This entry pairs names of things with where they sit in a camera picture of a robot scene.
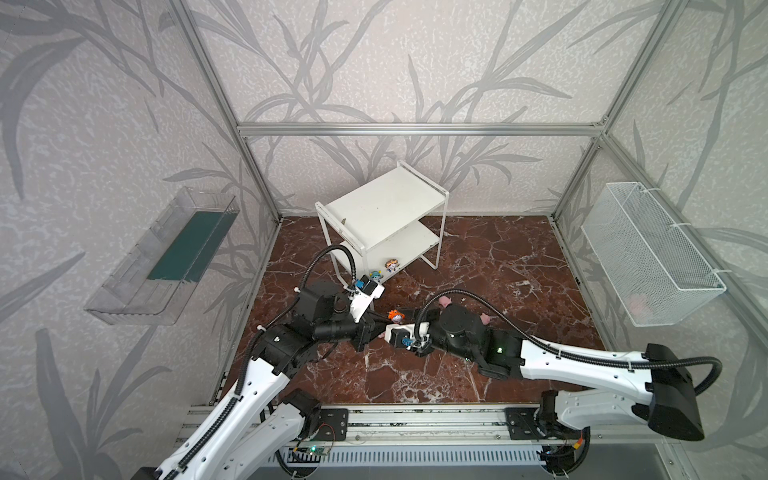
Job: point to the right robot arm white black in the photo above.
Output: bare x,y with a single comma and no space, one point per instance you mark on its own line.
652,386

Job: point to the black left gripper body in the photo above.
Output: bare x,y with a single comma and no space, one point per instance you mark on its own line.
362,330

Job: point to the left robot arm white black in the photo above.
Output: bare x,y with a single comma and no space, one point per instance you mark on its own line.
245,429

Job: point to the white two-tier metal shelf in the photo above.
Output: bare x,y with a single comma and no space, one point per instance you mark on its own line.
398,215

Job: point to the clear plastic wall bin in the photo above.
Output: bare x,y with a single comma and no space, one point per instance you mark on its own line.
152,285

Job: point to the blue cat figure flower collar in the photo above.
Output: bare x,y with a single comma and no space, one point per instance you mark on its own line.
392,265

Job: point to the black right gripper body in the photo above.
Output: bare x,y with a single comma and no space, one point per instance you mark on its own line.
421,339

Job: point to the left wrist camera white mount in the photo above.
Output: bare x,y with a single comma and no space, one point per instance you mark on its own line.
366,290

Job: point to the white wire mesh basket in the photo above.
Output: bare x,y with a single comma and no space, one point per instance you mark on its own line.
658,274

